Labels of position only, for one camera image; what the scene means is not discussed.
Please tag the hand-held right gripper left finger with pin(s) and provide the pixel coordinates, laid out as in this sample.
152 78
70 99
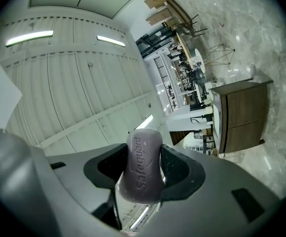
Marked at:
74 179

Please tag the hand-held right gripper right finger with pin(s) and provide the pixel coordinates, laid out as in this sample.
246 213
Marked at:
207 181

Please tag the purple soap bar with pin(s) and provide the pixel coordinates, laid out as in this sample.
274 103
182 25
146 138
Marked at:
143 167

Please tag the white staircase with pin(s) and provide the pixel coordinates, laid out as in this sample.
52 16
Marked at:
182 122

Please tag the long ceiling light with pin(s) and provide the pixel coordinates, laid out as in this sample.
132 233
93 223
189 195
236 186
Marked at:
111 41
139 217
29 38
144 122

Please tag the wooden vanity cabinet black top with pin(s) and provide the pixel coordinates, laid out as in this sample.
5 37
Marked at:
244 115

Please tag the black metal railing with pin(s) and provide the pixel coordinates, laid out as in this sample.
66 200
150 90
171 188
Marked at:
165 83

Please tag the wooden chair black legs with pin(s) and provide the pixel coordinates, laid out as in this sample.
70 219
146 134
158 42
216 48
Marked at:
189 27

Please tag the cardboard box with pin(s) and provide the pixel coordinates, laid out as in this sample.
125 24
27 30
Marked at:
155 1
159 16

